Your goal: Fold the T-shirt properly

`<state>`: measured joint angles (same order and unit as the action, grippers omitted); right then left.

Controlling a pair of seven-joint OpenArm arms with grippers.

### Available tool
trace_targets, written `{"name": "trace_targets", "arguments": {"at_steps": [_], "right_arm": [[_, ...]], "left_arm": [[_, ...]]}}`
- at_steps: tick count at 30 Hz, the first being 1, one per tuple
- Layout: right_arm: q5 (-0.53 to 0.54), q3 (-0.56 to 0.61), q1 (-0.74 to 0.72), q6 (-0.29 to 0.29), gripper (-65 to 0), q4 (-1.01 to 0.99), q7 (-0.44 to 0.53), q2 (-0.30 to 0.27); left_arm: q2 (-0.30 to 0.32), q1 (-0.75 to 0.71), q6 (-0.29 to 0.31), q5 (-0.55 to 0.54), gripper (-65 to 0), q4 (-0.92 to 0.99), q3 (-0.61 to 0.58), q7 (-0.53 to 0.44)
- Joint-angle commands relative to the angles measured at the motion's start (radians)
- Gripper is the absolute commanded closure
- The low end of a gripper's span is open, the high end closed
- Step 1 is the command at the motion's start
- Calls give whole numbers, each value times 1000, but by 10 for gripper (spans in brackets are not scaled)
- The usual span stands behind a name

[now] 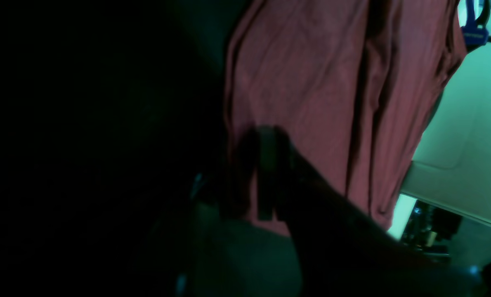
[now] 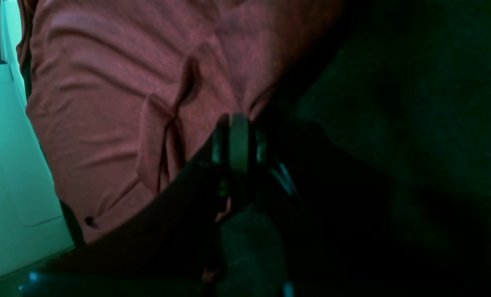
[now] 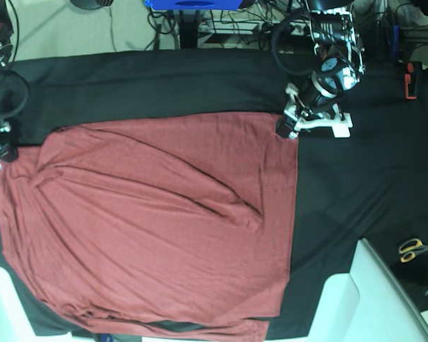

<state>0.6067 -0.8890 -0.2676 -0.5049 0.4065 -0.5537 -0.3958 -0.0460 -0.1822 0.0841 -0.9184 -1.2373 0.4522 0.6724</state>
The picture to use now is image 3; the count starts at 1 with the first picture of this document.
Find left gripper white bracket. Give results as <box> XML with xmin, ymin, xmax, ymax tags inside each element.
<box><xmin>276</xmin><ymin>73</ymin><xmax>353</xmax><ymax>140</ymax></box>

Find dark red long-sleeve shirt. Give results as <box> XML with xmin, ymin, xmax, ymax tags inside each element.
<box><xmin>0</xmin><ymin>113</ymin><xmax>298</xmax><ymax>341</ymax></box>

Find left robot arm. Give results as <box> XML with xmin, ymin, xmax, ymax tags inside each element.
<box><xmin>270</xmin><ymin>1</ymin><xmax>365</xmax><ymax>139</ymax></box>

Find white power strip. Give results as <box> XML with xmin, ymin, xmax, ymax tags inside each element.
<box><xmin>198</xmin><ymin>19</ymin><xmax>268</xmax><ymax>35</ymax></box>

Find red and black clamp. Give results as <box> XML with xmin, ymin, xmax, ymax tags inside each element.
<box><xmin>404</xmin><ymin>61</ymin><xmax>422</xmax><ymax>100</ymax></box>

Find blue plastic bin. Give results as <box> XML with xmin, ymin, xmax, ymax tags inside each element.
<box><xmin>143</xmin><ymin>0</ymin><xmax>243</xmax><ymax>11</ymax></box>

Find white foam block right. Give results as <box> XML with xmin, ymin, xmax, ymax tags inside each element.
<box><xmin>307</xmin><ymin>239</ymin><xmax>428</xmax><ymax>342</ymax></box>

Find yellow handled scissors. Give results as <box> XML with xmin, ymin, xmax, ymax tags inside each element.
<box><xmin>398</xmin><ymin>238</ymin><xmax>428</xmax><ymax>263</ymax></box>

